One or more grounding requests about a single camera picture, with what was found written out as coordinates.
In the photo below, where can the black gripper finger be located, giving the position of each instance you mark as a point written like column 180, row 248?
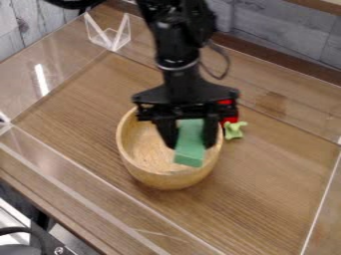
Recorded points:
column 169, row 131
column 211, row 128

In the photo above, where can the clear acrylic corner bracket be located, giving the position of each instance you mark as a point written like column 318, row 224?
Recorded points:
column 112, row 39

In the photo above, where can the green rectangular stick block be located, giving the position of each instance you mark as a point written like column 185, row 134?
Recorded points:
column 189, row 150

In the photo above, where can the black metal stand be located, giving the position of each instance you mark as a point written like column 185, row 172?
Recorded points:
column 41, row 239

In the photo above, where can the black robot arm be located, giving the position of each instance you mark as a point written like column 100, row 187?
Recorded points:
column 183, row 25

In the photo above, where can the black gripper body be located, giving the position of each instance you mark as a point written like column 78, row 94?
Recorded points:
column 185, row 97

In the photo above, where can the brown wooden bowl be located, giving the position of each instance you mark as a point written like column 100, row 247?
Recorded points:
column 148, row 158

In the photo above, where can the red toy strawberry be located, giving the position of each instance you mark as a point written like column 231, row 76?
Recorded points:
column 231, row 123

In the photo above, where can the clear acrylic tray walls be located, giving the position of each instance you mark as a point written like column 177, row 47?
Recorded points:
column 96, row 168

